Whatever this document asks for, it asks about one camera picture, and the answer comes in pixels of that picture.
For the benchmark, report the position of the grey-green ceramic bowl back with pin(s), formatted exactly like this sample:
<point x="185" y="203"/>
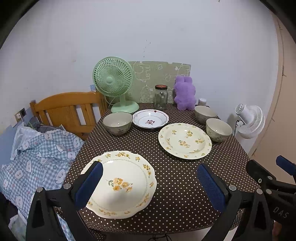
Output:
<point x="203" y="113"/>

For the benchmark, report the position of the purple plush bunny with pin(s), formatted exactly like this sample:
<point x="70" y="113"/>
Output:
<point x="184" y="93"/>

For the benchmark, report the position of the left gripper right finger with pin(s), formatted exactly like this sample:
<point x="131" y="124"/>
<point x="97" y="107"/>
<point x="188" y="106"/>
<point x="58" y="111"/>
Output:
<point x="256" y="223"/>

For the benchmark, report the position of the glass jar black lid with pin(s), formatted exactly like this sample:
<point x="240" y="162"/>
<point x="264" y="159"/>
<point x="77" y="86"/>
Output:
<point x="160" y="97"/>

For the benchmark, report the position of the wooden headboard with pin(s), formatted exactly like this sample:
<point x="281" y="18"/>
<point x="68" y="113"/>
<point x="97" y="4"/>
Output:
<point x="72" y="110"/>

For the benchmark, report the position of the green patterned wall mat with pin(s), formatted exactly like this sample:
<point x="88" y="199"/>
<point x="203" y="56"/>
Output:
<point x="148" y="74"/>

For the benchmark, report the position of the cream scalloped yellow-flower plate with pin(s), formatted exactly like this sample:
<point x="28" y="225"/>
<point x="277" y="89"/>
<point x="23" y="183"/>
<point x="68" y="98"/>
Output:
<point x="126" y="187"/>

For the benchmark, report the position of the white red-flower deep plate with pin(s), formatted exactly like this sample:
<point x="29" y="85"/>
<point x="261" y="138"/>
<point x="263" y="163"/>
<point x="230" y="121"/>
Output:
<point x="150" y="118"/>

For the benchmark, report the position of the white floor fan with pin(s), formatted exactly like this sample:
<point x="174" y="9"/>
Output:
<point x="253" y="120"/>

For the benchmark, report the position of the cotton swab container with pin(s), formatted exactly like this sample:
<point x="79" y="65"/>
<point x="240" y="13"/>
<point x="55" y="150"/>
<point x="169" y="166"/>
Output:
<point x="202" y="102"/>

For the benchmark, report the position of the wall power outlet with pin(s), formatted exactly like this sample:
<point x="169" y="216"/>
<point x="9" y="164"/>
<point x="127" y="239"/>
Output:
<point x="20" y="115"/>

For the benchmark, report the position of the green desk fan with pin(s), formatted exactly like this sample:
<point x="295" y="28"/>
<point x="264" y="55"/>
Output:
<point x="113" y="77"/>

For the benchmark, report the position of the blue checkered blanket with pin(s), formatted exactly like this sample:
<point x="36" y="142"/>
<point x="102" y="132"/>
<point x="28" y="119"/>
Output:
<point x="37" y="160"/>

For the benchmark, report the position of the brown polka-dot tablecloth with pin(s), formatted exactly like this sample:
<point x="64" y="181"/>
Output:
<point x="179" y="203"/>

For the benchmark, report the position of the round yellow-flower plate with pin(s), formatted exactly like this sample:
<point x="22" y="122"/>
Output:
<point x="185" y="141"/>

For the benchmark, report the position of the grey-green ceramic bowl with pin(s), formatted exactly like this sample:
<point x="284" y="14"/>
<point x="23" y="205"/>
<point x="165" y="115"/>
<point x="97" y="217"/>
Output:
<point x="203" y="113"/>
<point x="218" y="130"/>
<point x="118" y="123"/>

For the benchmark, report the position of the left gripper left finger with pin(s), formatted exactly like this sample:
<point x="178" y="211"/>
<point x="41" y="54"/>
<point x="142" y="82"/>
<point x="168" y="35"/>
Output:
<point x="43" y="222"/>

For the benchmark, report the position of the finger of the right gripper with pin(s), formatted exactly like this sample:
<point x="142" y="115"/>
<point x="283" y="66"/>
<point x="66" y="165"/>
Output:
<point x="286" y="165"/>
<point x="261" y="176"/>

